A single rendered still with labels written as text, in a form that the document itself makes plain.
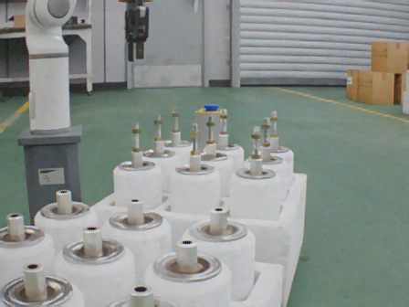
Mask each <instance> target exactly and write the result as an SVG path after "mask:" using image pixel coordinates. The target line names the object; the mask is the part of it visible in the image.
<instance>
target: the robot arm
mask: <svg viewBox="0 0 409 307"><path fill-rule="evenodd" d="M118 1H119V2H123V3H128V10H127V11H125V13H124V15H125V23H124V25H125V39H126V41H127V46H128V61H129V62H144V61H145V60H146V56H145V43H144V42H145V41H147V38H148V36H149V11H150V8H149V7H148V6H145V3H144V2H151V1H153V0H118ZM76 2H77V0H28V2H27V4H26V16H25V18H26V45H27V48H28V52H29V58H30V60H29V65H30V67H29V73H30V81H29V82H30V93H29V95H28V97H29V111H30V129H31V134H42V135H49V134H58V133H66V132H70V117H69V93H68V88H69V81H68V45H67V44H66V43H65V41H63V38H62V31H61V27H62V25H64V24H65V23H66V22H68V20H69V18H70V17H71V15H72V13H73V11H74V9H75V4H76ZM131 33H132V34H131Z"/></svg>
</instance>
